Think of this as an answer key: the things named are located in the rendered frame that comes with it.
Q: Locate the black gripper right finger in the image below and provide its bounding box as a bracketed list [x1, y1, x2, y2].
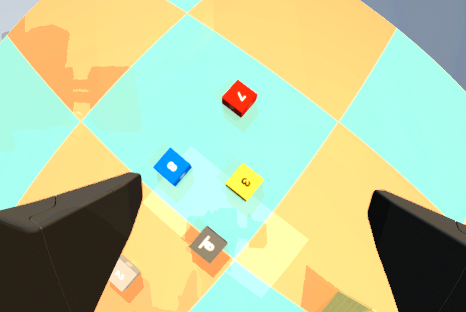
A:
[367, 189, 466, 312]

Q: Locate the red block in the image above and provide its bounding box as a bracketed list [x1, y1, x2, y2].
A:
[221, 80, 257, 117]

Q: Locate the blue block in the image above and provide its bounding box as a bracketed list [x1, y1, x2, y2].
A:
[153, 148, 192, 186]

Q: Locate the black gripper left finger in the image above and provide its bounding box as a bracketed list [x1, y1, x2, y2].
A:
[0, 172, 142, 312]

